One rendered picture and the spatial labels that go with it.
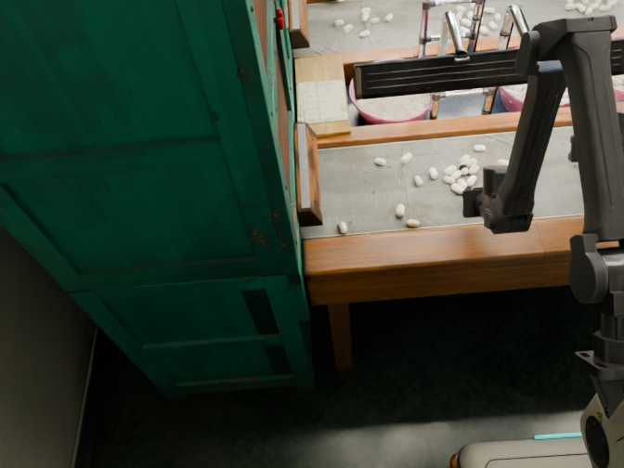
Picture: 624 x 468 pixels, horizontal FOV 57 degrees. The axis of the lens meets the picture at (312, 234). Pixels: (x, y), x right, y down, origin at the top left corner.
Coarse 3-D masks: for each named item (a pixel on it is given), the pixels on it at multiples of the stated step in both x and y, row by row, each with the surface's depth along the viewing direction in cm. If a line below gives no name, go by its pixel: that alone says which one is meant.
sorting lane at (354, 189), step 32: (320, 160) 162; (352, 160) 161; (416, 160) 159; (448, 160) 158; (480, 160) 157; (544, 160) 155; (320, 192) 155; (352, 192) 155; (384, 192) 154; (416, 192) 153; (448, 192) 152; (544, 192) 150; (576, 192) 149; (352, 224) 149; (384, 224) 148; (448, 224) 147
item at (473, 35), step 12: (432, 0) 160; (444, 0) 160; (456, 0) 160; (468, 0) 160; (480, 0) 160; (480, 12) 163; (480, 24) 168; (420, 36) 170; (432, 36) 170; (468, 36) 170; (420, 48) 173; (468, 48) 174
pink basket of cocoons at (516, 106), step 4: (500, 88) 170; (504, 88) 167; (500, 92) 173; (504, 92) 169; (508, 92) 166; (500, 96) 176; (504, 96) 170; (508, 96) 168; (512, 96) 165; (504, 100) 173; (508, 100) 170; (512, 100) 168; (516, 100) 166; (520, 100) 164; (504, 104) 175; (508, 104) 172; (512, 104) 170; (516, 104) 168; (520, 104) 166; (560, 104) 162; (564, 104) 162; (568, 104) 165; (508, 108) 174; (512, 108) 172; (516, 108) 170; (520, 108) 168
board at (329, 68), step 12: (300, 60) 180; (312, 60) 179; (324, 60) 179; (336, 60) 178; (300, 72) 177; (312, 72) 176; (324, 72) 176; (336, 72) 175; (348, 120) 164; (324, 132) 162; (336, 132) 162; (348, 132) 162
